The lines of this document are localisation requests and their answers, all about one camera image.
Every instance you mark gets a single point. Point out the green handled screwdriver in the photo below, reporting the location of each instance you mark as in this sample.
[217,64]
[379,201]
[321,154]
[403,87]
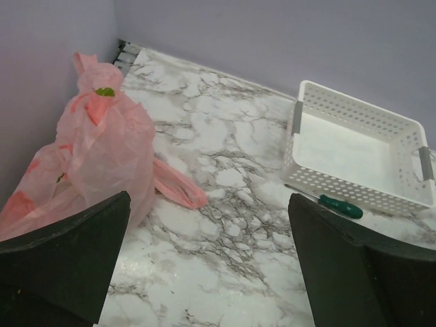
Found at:
[341,207]

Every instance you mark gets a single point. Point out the aluminium rail left edge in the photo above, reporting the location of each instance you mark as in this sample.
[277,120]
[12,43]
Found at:
[126,55]

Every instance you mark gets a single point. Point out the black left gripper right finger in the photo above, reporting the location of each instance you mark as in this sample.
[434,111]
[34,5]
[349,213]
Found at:
[355,276]

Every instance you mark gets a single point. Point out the pink plastic bag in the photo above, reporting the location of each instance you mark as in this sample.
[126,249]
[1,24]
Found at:
[104,145]

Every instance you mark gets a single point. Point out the white perforated plastic basket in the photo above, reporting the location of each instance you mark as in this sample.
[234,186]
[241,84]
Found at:
[349,149]

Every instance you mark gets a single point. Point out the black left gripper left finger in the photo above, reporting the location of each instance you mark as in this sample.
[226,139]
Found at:
[59,275]

